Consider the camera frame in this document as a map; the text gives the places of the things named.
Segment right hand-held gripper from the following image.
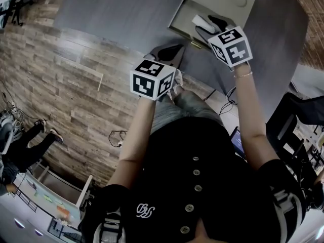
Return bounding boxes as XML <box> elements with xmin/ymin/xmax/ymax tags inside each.
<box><xmin>195</xmin><ymin>15</ymin><xmax>253</xmax><ymax>68</ymax></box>

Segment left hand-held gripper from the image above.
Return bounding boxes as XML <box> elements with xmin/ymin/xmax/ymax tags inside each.
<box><xmin>129</xmin><ymin>44</ymin><xmax>187</xmax><ymax>101</ymax></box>

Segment person's right forearm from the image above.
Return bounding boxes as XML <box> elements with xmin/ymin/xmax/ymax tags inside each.
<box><xmin>232</xmin><ymin>61</ymin><xmax>280</xmax><ymax>173</ymax></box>

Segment person's left forearm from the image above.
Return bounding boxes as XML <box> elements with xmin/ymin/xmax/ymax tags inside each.
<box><xmin>108</xmin><ymin>96</ymin><xmax>157</xmax><ymax>188</ymax></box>

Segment person's white shoe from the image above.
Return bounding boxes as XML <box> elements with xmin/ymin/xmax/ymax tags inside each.
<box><xmin>172</xmin><ymin>68</ymin><xmax>185</xmax><ymax>101</ymax></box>

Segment person's grey jeans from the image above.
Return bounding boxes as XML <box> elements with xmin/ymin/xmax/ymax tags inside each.
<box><xmin>151</xmin><ymin>89</ymin><xmax>225</xmax><ymax>136</ymax></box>

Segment blue screen tablet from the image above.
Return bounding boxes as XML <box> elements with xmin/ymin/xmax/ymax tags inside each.
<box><xmin>230</xmin><ymin>126</ymin><xmax>247</xmax><ymax>159</ymax></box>

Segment person's black shirt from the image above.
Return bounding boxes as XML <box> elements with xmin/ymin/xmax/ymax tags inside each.
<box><xmin>78</xmin><ymin>115</ymin><xmax>307</xmax><ymax>243</ymax></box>

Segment white desk with clutter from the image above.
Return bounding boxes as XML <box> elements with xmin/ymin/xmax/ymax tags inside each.
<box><xmin>0</xmin><ymin>170</ymin><xmax>94</xmax><ymax>243</ymax></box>

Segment black floor cable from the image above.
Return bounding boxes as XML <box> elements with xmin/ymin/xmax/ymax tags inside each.
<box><xmin>202</xmin><ymin>86</ymin><xmax>239</xmax><ymax>115</ymax></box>
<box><xmin>108</xmin><ymin>130</ymin><xmax>127</xmax><ymax>148</ymax></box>

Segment pile of cables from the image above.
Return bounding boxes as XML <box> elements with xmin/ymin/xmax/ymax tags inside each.
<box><xmin>0</xmin><ymin>81</ymin><xmax>27</xmax><ymax>139</ymax></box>

